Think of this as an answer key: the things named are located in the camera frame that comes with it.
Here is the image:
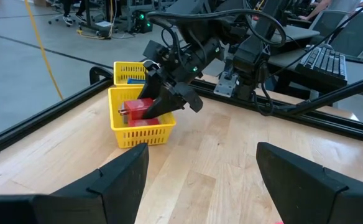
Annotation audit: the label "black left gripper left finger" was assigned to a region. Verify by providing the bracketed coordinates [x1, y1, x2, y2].
[32, 143, 150, 224]

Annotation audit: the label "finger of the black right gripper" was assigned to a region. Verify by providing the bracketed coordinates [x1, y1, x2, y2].
[142, 82, 204, 120]
[137, 59, 165, 100]

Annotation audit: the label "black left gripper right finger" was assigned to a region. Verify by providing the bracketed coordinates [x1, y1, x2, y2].
[255, 141, 363, 224]

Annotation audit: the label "red charger block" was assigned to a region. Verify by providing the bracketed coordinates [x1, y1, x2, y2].
[118, 97, 155, 121]

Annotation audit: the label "pink-red charger cube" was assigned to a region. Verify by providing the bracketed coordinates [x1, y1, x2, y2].
[127, 117, 161, 128]

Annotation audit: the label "person's forearm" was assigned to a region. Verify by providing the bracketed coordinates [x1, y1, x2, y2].
[298, 0, 333, 21]

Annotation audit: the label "yellow plastic basket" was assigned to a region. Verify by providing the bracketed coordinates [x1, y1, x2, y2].
[113, 60, 147, 87]
[108, 85, 177, 149]

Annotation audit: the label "black device with green lights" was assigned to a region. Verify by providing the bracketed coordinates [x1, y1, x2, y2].
[131, 9, 154, 34]

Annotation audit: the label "black equipment stand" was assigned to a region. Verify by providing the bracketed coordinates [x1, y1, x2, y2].
[85, 0, 132, 35]

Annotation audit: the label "person's legs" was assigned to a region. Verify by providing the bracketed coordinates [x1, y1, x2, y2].
[62, 0, 88, 26]

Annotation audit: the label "grey desk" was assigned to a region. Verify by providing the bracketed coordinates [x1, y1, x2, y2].
[268, 24, 363, 94]

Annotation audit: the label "black keyboard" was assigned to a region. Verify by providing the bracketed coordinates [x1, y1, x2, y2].
[295, 46, 349, 88]

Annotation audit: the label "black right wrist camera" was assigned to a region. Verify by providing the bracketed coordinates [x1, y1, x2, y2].
[142, 39, 165, 63]

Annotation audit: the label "silver mounting bracket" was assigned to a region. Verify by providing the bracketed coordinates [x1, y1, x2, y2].
[214, 71, 239, 98]

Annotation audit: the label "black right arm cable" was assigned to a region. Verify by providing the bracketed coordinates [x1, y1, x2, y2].
[147, 8, 288, 47]

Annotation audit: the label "black frame strut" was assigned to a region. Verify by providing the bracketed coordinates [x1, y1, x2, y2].
[274, 73, 363, 116]

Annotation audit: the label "black table edge rail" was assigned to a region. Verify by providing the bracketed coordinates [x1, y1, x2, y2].
[0, 66, 363, 162]

